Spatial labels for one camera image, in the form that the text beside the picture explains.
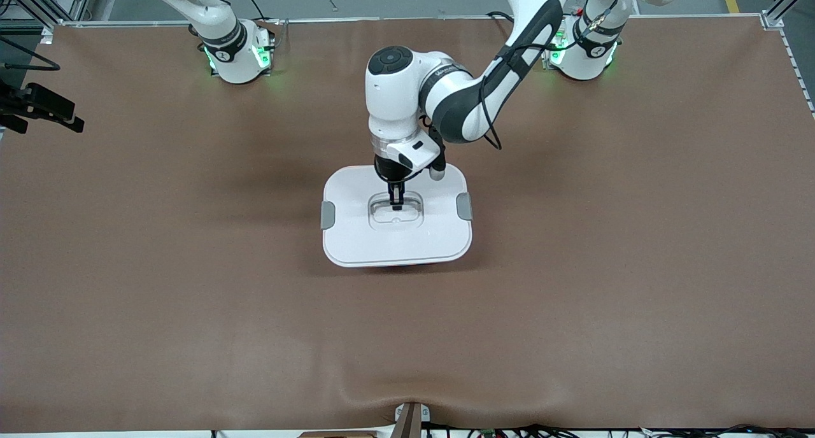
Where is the clear lid handle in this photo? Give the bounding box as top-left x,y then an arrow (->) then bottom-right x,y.
368,193 -> 424,217

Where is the white plastic box lid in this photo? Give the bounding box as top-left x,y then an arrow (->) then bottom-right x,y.
320,164 -> 473,268

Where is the brown table mat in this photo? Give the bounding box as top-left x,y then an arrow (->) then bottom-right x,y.
0,15 -> 815,434

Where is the aluminium frame profile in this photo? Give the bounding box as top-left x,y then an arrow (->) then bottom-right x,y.
0,0 -> 96,44
761,0 -> 815,30

